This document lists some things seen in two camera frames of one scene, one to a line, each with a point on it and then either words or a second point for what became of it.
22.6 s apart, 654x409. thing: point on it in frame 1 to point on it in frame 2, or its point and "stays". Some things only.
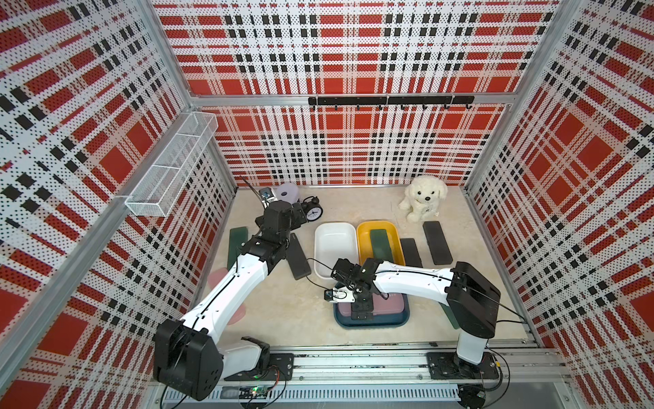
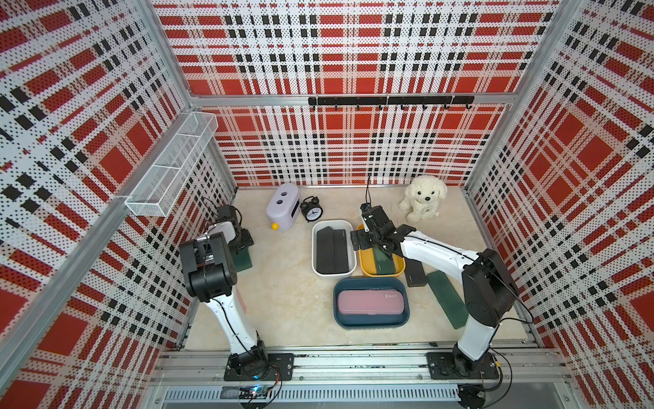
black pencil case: (437, 243) to (340, 250)
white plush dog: (421, 198) stays
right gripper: (365, 308) to (361, 235)
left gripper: (294, 221) to (248, 239)
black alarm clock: (312, 209) stays
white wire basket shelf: (155, 194) stays
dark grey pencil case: (295, 259) to (324, 250)
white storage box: (334, 240) stays
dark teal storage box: (378, 321) stays
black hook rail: (423, 100) stays
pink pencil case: (394, 305) stays
